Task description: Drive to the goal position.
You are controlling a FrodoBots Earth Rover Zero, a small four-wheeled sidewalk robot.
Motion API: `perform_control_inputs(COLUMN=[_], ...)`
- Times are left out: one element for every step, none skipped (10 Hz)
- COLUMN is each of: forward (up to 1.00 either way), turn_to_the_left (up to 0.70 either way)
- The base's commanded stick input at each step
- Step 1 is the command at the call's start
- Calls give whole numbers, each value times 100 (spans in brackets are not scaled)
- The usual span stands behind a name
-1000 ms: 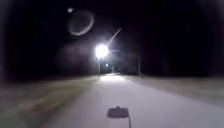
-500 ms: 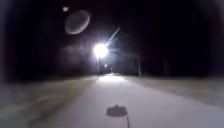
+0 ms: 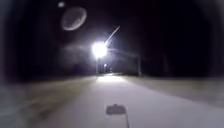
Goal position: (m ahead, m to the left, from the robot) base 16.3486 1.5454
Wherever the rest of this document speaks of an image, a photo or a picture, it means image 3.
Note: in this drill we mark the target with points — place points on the bright street lamp on pole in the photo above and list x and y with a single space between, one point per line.
99 50

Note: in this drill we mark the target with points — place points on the dark pole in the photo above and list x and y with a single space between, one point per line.
139 68

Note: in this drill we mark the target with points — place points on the pale concrete path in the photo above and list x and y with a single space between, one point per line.
110 95

